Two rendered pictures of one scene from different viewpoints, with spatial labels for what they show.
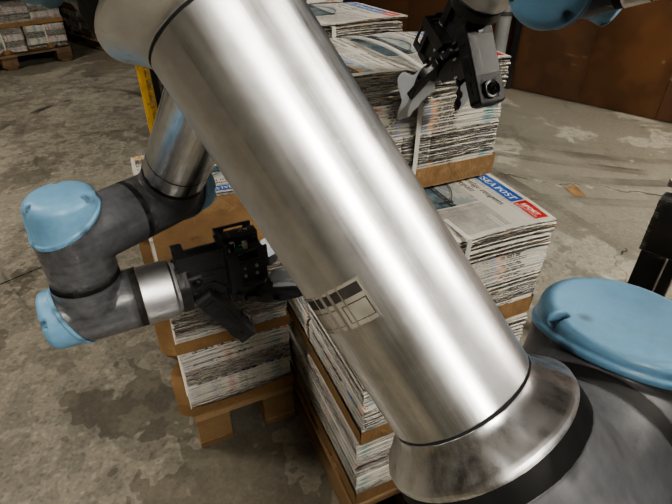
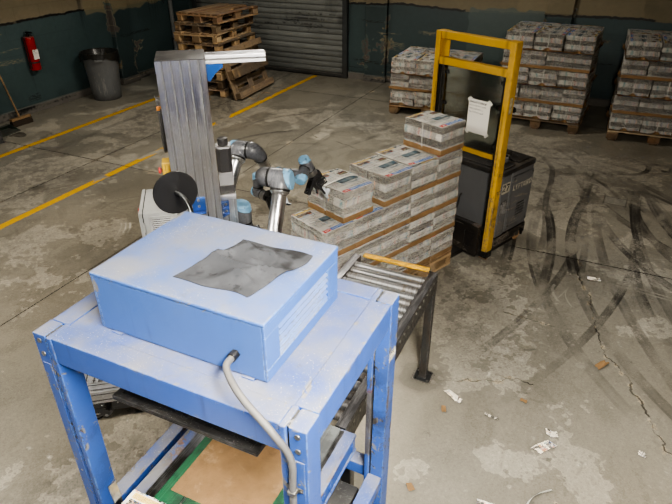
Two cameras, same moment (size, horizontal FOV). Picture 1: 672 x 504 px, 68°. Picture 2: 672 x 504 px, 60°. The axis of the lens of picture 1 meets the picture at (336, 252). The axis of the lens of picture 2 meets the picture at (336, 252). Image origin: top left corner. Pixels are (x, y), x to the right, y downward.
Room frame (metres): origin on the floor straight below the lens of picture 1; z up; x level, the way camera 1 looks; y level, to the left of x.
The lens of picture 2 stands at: (-0.21, -3.60, 2.65)
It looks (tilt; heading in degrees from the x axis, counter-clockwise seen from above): 30 degrees down; 72
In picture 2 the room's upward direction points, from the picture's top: straight up
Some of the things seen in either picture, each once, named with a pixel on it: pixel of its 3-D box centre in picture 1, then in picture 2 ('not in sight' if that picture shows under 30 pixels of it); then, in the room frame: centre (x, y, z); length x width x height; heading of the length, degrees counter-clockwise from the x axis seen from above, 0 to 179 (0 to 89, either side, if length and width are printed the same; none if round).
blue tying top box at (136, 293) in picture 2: not in sight; (221, 285); (-0.09, -2.06, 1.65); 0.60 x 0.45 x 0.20; 137
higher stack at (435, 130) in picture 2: not in sight; (428, 194); (1.88, 0.31, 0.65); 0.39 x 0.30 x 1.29; 114
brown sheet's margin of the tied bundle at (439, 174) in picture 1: (421, 144); (350, 211); (1.01, -0.18, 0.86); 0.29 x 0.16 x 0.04; 24
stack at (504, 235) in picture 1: (330, 258); (365, 248); (1.21, 0.02, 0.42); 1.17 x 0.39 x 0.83; 24
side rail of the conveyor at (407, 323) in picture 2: not in sight; (395, 344); (0.80, -1.49, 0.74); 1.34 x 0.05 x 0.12; 47
